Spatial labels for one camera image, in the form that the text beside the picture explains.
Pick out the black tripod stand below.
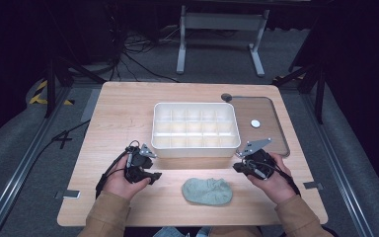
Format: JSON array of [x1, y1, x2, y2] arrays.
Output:
[[271, 60, 328, 125], [42, 54, 108, 119]]

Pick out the person's legs in jeans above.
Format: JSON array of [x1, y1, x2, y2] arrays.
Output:
[[152, 225, 212, 237]]

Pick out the metal floor rail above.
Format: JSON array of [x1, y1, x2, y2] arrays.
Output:
[[299, 93, 378, 237], [0, 86, 74, 237]]

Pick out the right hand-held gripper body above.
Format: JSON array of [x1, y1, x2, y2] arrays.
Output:
[[235, 137, 278, 181]]

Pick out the person's right hand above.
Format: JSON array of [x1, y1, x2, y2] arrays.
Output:
[[246, 152, 294, 205]]

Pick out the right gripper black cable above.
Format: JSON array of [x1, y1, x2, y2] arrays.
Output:
[[250, 159, 302, 198]]

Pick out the person's left hand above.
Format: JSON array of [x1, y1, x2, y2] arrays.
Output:
[[103, 154, 152, 201]]

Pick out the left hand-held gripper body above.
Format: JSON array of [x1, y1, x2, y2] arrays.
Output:
[[123, 142, 158, 185]]

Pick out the white divided storage box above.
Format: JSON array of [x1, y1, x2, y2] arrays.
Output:
[[150, 102, 242, 159]]

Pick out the yellow black floor tape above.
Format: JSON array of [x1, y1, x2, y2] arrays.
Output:
[[29, 79, 76, 107]]

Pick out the grey tape piece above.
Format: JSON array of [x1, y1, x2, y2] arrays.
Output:
[[53, 189, 82, 200], [302, 181, 324, 192]]

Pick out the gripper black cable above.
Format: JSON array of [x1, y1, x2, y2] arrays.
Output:
[[250, 159, 302, 198], [95, 140, 141, 199]]

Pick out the grey-green sock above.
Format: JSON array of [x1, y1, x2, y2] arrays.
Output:
[[181, 177, 234, 207]]

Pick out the bundle of black floor cables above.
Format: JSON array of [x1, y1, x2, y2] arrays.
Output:
[[107, 19, 182, 84]]

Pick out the white metal table frame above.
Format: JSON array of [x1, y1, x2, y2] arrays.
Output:
[[176, 4, 271, 79]]

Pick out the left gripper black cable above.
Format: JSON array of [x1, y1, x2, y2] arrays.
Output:
[[95, 140, 141, 199]]

